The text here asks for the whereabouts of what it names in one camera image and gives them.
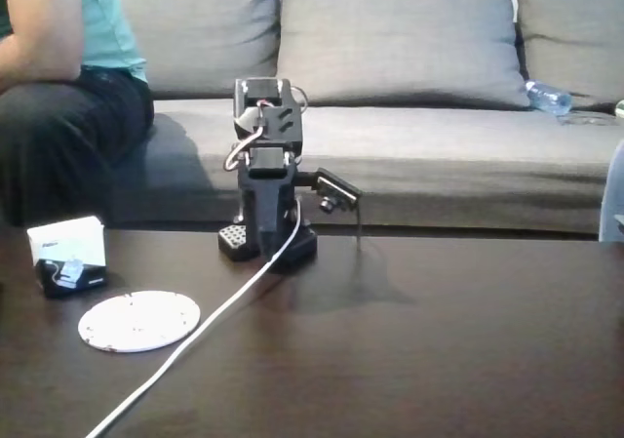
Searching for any white and black servo box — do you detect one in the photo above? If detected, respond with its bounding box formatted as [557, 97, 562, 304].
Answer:
[26, 216, 109, 299]

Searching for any grey sofa back cushion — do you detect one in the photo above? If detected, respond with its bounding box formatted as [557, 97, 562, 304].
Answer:
[515, 0, 624, 113]
[276, 0, 532, 110]
[109, 0, 284, 101]

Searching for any white round disc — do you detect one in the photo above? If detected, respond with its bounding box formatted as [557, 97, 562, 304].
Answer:
[77, 289, 202, 353]

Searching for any grey sofa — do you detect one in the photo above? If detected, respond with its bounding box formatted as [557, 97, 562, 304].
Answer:
[97, 0, 624, 242]

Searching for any person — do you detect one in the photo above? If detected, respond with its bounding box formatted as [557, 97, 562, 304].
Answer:
[0, 0, 155, 229]

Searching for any clear plastic water bottle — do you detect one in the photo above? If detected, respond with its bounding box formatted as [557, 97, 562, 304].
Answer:
[524, 79, 574, 116]

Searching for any pale blue object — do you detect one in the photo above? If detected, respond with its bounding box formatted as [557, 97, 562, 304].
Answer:
[598, 138, 624, 243]

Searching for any red white servo wire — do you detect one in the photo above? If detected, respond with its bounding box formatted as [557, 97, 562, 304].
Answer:
[225, 100, 268, 172]

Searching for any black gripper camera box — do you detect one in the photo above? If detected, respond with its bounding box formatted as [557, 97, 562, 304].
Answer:
[297, 166, 363, 214]

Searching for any thin black camera cable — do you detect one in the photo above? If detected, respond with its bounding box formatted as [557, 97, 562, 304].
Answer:
[354, 195, 365, 255]

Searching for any white cable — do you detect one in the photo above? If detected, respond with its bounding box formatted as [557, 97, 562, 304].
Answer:
[85, 198, 302, 438]

